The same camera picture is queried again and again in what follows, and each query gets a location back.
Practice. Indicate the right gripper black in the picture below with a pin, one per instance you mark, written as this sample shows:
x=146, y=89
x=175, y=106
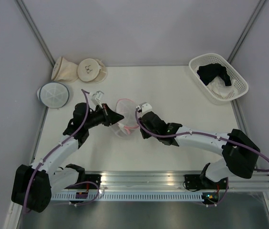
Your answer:
x=145, y=135

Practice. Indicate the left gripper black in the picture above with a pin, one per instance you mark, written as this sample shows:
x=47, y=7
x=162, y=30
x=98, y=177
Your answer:
x=110, y=117

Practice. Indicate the pink-trimmed mesh laundry bag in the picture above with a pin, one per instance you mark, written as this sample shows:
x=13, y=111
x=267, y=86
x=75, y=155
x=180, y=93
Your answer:
x=128, y=125

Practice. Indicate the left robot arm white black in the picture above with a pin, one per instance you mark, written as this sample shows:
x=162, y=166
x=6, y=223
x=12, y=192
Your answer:
x=34, y=185

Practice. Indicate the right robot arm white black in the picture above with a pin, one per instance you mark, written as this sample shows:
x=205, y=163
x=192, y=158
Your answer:
x=238, y=153

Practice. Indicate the beige laundry bag bra logo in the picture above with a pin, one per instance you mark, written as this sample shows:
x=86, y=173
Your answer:
x=92, y=71

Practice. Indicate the grey-trimmed mesh laundry bag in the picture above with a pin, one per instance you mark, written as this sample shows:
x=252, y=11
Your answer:
x=54, y=95

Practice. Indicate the beige laundry bag left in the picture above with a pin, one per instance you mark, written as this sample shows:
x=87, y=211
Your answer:
x=64, y=71

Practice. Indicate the black garment in basket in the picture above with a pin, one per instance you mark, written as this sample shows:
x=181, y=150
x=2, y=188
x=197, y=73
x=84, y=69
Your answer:
x=208, y=73

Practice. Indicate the white garment in basket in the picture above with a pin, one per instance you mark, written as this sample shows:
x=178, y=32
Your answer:
x=219, y=88

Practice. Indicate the white perforated plastic basket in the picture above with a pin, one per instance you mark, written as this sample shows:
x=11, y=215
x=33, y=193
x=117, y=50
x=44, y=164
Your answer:
x=209, y=58

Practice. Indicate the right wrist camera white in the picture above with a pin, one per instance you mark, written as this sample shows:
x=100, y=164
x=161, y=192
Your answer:
x=144, y=108

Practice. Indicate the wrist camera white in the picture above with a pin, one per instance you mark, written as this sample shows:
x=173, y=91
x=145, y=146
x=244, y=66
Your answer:
x=96, y=98
x=144, y=108

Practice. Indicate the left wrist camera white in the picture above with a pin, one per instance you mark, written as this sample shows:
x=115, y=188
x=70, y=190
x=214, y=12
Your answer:
x=96, y=98

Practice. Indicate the aluminium mounting rail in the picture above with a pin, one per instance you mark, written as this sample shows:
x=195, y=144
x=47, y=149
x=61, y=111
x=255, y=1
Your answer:
x=172, y=181

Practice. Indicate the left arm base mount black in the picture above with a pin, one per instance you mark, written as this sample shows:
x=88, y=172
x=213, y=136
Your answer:
x=89, y=181

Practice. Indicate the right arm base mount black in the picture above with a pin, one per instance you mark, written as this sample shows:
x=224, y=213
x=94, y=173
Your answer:
x=192, y=182

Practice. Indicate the white slotted cable duct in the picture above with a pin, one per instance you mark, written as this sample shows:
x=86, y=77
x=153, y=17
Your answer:
x=129, y=196

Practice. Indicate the left aluminium frame post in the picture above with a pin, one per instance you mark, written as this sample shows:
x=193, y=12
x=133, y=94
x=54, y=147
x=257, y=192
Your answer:
x=35, y=31

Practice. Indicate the aluminium frame post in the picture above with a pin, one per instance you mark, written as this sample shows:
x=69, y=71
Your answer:
x=246, y=30
x=35, y=31

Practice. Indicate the right aluminium frame post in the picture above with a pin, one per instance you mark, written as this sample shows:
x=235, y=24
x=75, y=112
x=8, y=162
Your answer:
x=246, y=30

